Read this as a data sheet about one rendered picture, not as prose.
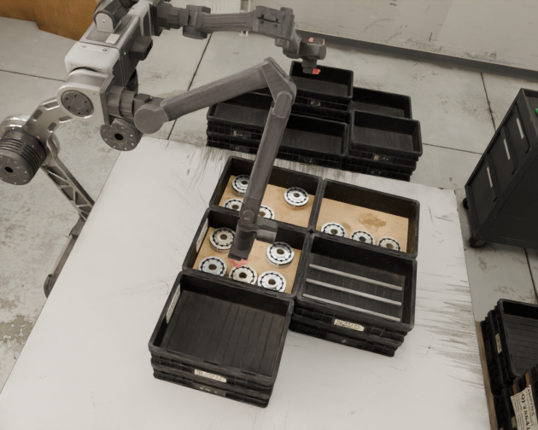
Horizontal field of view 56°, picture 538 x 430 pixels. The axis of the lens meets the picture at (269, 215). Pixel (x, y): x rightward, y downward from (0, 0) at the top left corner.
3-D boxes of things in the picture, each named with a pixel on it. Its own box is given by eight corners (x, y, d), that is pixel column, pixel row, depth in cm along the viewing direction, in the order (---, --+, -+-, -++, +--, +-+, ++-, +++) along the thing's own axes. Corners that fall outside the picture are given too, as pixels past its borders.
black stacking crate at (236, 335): (149, 364, 161) (146, 348, 152) (181, 288, 180) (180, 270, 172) (270, 398, 158) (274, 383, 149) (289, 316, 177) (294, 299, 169)
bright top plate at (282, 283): (254, 290, 177) (254, 289, 177) (262, 268, 184) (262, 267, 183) (281, 299, 176) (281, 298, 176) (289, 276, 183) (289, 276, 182)
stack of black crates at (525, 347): (553, 407, 237) (581, 387, 220) (489, 395, 237) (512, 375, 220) (535, 330, 263) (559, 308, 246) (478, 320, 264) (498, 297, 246)
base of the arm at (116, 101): (114, 107, 151) (109, 72, 142) (141, 112, 151) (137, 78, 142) (104, 125, 145) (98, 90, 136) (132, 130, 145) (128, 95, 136)
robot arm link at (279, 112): (278, 78, 141) (275, 90, 132) (298, 84, 141) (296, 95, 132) (241, 206, 163) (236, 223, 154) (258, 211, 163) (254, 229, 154)
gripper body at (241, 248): (254, 237, 172) (258, 224, 166) (247, 261, 165) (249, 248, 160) (236, 232, 172) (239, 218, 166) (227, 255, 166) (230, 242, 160)
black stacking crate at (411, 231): (306, 250, 197) (311, 232, 189) (318, 197, 217) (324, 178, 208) (406, 276, 194) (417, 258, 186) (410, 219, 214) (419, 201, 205)
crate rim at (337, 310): (294, 302, 170) (295, 299, 168) (309, 235, 190) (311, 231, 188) (412, 333, 167) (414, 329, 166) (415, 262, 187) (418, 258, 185)
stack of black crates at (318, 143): (269, 185, 311) (276, 143, 285) (275, 153, 330) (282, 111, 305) (333, 197, 310) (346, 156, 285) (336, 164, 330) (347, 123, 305)
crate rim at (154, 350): (146, 351, 153) (145, 348, 152) (180, 272, 173) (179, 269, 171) (274, 386, 151) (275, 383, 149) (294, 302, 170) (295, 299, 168)
